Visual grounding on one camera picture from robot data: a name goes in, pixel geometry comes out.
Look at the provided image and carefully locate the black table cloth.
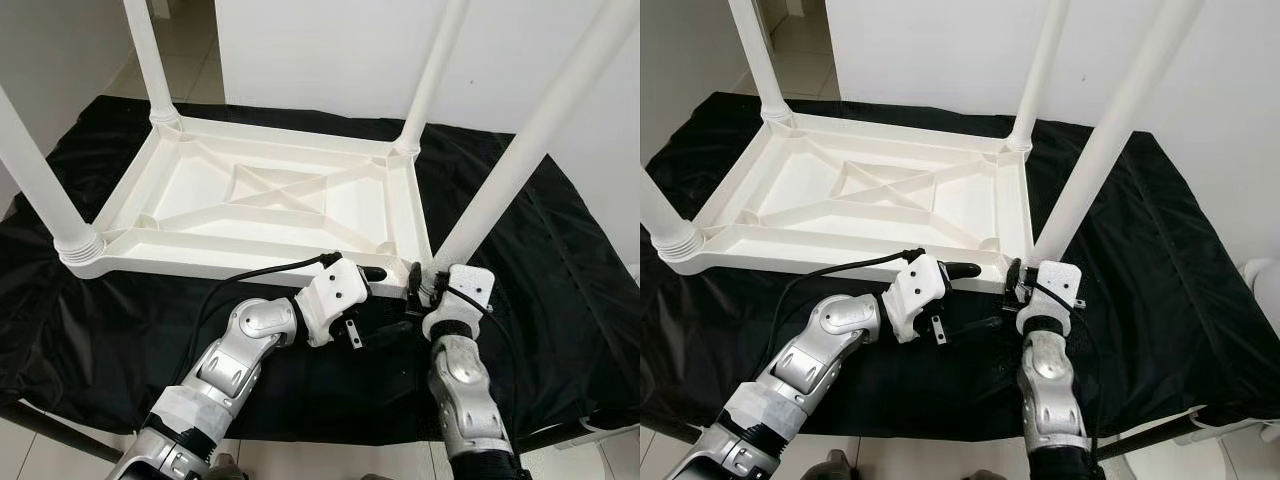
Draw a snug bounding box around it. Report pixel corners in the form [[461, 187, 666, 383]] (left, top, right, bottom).
[[640, 92, 1280, 441], [0, 95, 641, 446]]

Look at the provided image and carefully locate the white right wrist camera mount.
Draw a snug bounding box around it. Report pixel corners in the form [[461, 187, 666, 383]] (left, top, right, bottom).
[[1018, 260, 1086, 336], [422, 263, 496, 341]]

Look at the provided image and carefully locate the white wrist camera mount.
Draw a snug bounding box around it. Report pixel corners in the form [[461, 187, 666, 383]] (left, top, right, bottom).
[[1018, 260, 1086, 336], [422, 263, 496, 341], [298, 257, 371, 346], [880, 253, 951, 343]]

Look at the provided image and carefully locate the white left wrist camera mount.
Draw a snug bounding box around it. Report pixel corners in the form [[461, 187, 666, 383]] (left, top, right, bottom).
[[880, 253, 951, 343], [298, 257, 371, 346]]

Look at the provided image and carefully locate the white metal frame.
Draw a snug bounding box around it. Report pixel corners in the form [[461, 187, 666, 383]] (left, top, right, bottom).
[[1180, 410, 1280, 446], [575, 420, 641, 446]]

